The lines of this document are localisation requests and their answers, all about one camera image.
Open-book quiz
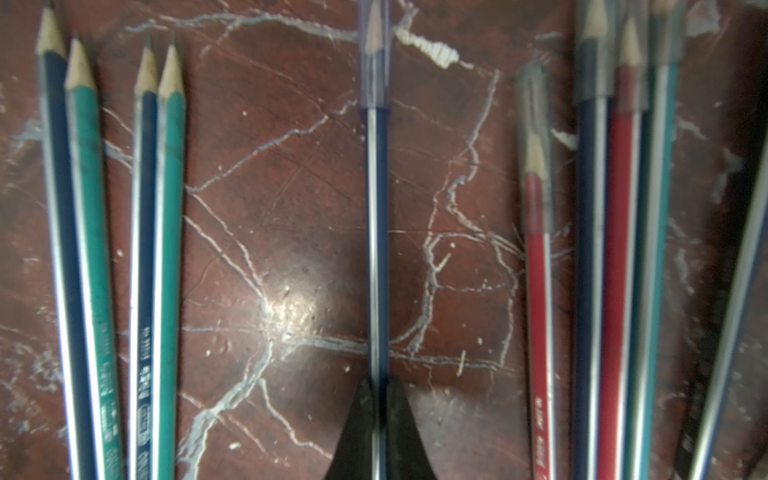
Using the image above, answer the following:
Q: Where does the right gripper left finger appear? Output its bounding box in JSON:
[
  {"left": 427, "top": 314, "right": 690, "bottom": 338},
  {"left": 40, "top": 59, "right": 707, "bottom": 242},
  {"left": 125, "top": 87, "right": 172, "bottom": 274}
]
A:
[{"left": 324, "top": 379, "right": 374, "bottom": 480}]

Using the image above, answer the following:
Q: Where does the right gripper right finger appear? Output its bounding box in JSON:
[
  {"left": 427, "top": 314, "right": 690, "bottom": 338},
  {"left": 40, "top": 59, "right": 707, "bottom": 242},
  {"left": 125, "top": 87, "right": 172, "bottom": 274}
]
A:
[{"left": 386, "top": 377, "right": 437, "bottom": 480}]

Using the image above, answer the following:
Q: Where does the dark blue printed pencil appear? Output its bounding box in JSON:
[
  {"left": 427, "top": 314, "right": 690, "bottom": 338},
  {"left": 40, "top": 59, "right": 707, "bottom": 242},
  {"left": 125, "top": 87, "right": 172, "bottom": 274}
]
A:
[{"left": 127, "top": 40, "right": 158, "bottom": 479}]

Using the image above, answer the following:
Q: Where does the green pencil with eraser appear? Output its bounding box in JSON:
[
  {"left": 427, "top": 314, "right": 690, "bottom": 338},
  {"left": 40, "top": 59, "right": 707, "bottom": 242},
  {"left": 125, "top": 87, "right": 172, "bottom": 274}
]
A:
[{"left": 151, "top": 41, "right": 186, "bottom": 479}]

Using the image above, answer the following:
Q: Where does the red capped pencil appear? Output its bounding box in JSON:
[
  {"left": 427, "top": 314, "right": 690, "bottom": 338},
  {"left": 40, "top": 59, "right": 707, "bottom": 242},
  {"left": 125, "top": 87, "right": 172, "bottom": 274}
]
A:
[{"left": 515, "top": 61, "right": 556, "bottom": 479}]

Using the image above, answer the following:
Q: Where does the dark blue capped pencil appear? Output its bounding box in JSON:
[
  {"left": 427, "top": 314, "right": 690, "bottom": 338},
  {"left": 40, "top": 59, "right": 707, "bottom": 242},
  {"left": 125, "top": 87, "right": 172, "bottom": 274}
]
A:
[{"left": 358, "top": 1, "right": 392, "bottom": 479}]

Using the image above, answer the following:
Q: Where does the dark blue pencil right group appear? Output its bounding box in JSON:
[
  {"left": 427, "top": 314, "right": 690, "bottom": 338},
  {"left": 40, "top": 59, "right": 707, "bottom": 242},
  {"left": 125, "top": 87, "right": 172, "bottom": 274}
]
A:
[{"left": 571, "top": 0, "right": 617, "bottom": 479}]

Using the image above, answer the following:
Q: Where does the red pencil right group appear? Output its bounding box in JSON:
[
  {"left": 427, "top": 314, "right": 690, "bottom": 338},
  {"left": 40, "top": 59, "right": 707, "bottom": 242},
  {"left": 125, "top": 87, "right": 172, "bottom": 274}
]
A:
[{"left": 598, "top": 2, "right": 648, "bottom": 479}]

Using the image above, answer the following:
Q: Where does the teal pencil right group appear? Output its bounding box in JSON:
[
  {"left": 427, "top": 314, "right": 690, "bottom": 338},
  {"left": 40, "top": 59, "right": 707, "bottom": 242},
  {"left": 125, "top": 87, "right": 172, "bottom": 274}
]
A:
[{"left": 623, "top": 1, "right": 686, "bottom": 479}]

